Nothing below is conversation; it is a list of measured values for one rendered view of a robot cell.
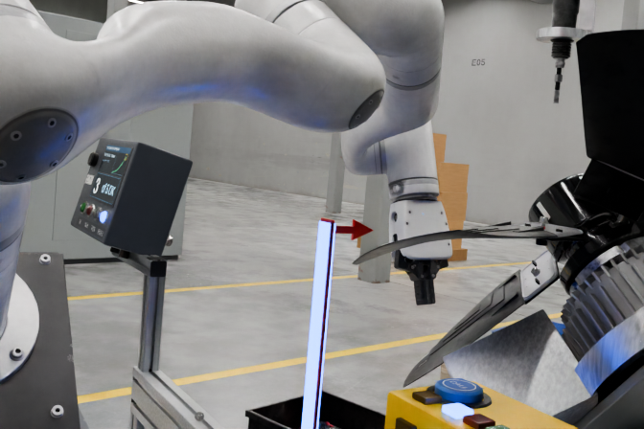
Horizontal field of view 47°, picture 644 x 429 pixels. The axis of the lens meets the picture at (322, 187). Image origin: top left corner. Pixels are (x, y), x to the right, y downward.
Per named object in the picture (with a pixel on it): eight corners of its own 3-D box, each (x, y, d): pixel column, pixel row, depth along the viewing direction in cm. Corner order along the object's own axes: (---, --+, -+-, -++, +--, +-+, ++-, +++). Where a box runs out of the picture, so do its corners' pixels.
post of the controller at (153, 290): (158, 371, 130) (167, 259, 129) (142, 372, 128) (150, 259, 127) (153, 366, 132) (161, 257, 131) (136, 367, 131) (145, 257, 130)
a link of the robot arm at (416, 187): (406, 176, 121) (408, 194, 120) (448, 178, 125) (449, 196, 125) (377, 187, 127) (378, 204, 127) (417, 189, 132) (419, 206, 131)
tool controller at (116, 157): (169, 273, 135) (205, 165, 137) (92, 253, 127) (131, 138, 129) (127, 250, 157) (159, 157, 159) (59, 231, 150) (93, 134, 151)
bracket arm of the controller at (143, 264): (166, 277, 129) (167, 259, 129) (149, 278, 127) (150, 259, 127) (126, 254, 149) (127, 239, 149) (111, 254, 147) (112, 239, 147)
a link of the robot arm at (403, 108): (329, 95, 103) (346, 189, 130) (446, 82, 101) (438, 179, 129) (325, 41, 106) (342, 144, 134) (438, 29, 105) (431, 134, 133)
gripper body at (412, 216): (403, 190, 120) (410, 259, 118) (451, 191, 126) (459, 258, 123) (377, 198, 126) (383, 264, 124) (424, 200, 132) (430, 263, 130)
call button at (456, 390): (492, 408, 62) (494, 388, 62) (455, 414, 60) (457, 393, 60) (459, 393, 65) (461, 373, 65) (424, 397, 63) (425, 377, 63)
